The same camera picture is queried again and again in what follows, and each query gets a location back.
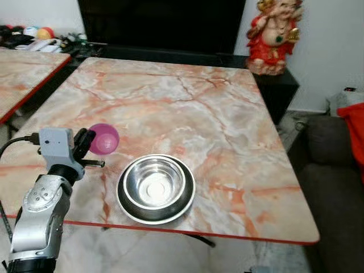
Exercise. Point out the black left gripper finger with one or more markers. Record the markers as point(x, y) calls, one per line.
point(82, 136)
point(90, 143)

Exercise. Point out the pink plastic cup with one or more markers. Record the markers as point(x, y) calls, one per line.
point(105, 139)

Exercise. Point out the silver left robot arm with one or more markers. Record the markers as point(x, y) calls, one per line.
point(40, 216)

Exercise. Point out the red cloth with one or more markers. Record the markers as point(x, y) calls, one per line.
point(355, 131)

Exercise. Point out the stainless steel bowl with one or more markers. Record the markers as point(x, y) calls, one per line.
point(154, 185)

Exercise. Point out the light grey container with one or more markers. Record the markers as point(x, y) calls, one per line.
point(341, 102)

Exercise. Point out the dark grey sofa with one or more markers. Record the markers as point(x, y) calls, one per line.
point(330, 187)

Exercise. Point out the white small box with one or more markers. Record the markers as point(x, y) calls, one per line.
point(45, 45)

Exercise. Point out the dark rimmed metal plate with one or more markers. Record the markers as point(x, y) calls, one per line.
point(170, 215)

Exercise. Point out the yellow orange round toy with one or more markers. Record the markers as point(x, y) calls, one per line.
point(45, 34)

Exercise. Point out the white round toy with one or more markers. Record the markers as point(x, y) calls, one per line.
point(30, 31)

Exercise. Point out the black flat television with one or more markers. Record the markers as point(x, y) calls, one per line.
point(159, 25)

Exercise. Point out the red gold laughing statue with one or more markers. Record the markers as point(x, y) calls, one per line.
point(273, 45)

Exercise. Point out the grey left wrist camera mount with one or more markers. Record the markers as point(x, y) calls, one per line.
point(57, 145)

